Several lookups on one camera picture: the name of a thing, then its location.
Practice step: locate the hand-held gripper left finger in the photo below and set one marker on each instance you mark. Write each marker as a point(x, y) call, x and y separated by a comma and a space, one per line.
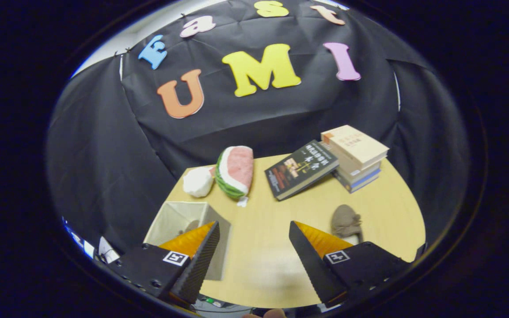
point(197, 263)

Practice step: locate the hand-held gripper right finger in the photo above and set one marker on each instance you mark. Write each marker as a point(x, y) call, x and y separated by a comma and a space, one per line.
point(312, 267)

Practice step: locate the brown shoe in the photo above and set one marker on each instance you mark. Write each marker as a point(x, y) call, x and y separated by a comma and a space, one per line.
point(345, 218)
point(191, 227)

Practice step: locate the cream fabric storage box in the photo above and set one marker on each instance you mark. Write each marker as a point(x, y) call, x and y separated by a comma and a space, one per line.
point(170, 212)

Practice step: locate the white plush toy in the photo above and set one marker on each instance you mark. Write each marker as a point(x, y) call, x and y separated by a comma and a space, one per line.
point(198, 182)

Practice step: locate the white paper sheet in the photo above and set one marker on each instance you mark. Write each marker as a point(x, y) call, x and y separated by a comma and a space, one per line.
point(108, 254)

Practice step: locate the blue cover book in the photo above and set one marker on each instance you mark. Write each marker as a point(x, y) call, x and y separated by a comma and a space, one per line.
point(360, 184)

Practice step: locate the black cover book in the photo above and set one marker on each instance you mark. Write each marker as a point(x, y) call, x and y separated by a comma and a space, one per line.
point(301, 170)

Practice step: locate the watermelon slice plush toy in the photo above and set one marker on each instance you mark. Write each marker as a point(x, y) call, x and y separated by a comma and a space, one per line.
point(237, 170)

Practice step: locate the thick cream book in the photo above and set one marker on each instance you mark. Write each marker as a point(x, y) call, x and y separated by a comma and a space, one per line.
point(360, 170)

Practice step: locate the beige paperback book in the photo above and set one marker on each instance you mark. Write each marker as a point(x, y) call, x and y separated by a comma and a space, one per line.
point(356, 143)

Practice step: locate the black backdrop cloth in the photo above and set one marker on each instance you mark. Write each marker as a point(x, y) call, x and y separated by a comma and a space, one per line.
point(104, 168)

